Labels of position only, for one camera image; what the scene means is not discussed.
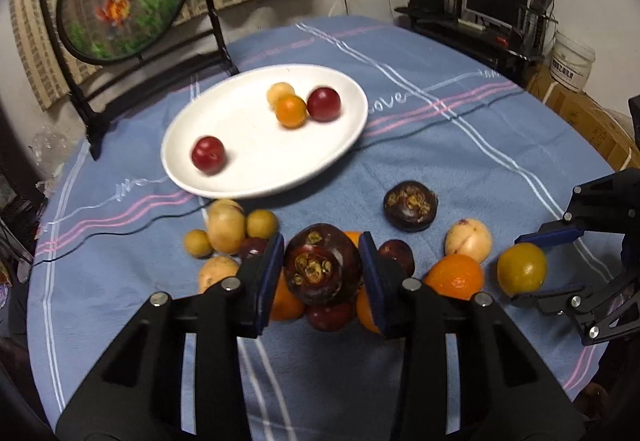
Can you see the dark red plum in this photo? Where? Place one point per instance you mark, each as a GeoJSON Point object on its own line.
{"type": "Point", "coordinates": [400, 256]}
{"type": "Point", "coordinates": [250, 248]}

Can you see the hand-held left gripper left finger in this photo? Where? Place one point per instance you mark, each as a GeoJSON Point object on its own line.
{"type": "Point", "coordinates": [269, 273]}

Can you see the black computer desk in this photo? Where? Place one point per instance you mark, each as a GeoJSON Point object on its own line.
{"type": "Point", "coordinates": [480, 46]}

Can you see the blue plaid tablecloth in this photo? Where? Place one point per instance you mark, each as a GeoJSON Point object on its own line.
{"type": "Point", "coordinates": [450, 156]}

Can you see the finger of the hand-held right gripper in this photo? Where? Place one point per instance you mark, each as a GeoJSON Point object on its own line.
{"type": "Point", "coordinates": [550, 301]}
{"type": "Point", "coordinates": [555, 236]}

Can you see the white oval plate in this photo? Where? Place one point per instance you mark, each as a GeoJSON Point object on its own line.
{"type": "Point", "coordinates": [250, 156]}

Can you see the brown cardboard box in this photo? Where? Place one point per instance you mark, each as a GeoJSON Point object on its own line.
{"type": "Point", "coordinates": [585, 116]}

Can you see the dark purple mangosteen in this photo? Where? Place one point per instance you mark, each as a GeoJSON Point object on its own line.
{"type": "Point", "coordinates": [411, 206]}
{"type": "Point", "coordinates": [322, 266]}

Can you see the small yellow round fruit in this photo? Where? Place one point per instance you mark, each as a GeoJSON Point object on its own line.
{"type": "Point", "coordinates": [261, 223]}
{"type": "Point", "coordinates": [198, 243]}

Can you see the white plastic bucket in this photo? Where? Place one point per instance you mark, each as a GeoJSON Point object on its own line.
{"type": "Point", "coordinates": [572, 63]}

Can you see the pale yellow loquat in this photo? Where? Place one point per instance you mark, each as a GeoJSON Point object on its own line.
{"type": "Point", "coordinates": [277, 91]}

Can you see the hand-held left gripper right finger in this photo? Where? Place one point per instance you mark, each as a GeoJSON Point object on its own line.
{"type": "Point", "coordinates": [372, 276]}

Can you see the clear plastic bag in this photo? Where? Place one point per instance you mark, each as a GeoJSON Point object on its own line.
{"type": "Point", "coordinates": [55, 146]}

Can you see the pale yellow pink-blushed fruit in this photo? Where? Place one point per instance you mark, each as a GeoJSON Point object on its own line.
{"type": "Point", "coordinates": [467, 241]}

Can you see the large orange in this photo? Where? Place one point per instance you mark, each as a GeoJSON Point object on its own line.
{"type": "Point", "coordinates": [455, 278]}

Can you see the yellow-green citrus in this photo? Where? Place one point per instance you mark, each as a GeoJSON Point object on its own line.
{"type": "Point", "coordinates": [521, 268]}

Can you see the small orange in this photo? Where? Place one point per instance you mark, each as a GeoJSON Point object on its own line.
{"type": "Point", "coordinates": [352, 237]}
{"type": "Point", "coordinates": [365, 313]}
{"type": "Point", "coordinates": [286, 307]}
{"type": "Point", "coordinates": [291, 112]}

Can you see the black hat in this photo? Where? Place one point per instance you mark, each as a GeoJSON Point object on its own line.
{"type": "Point", "coordinates": [425, 1]}

